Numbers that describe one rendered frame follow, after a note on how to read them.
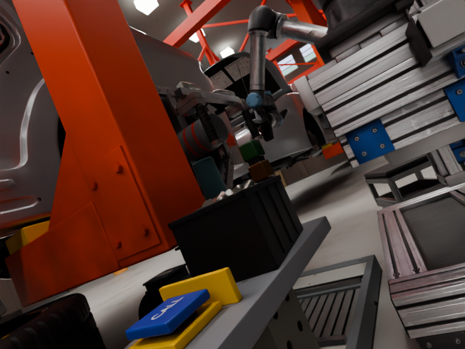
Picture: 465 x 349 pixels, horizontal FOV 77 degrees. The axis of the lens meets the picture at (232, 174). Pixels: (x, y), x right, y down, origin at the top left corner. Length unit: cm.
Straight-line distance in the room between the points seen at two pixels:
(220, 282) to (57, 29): 61
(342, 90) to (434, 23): 22
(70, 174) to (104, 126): 19
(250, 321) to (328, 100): 59
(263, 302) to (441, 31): 56
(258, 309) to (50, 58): 65
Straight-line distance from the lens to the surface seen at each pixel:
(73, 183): 77
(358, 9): 83
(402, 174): 193
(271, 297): 37
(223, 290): 36
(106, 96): 63
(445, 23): 70
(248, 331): 32
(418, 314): 77
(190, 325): 34
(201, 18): 502
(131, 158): 58
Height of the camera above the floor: 56
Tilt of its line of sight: 4 degrees up
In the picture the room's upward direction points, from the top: 24 degrees counter-clockwise
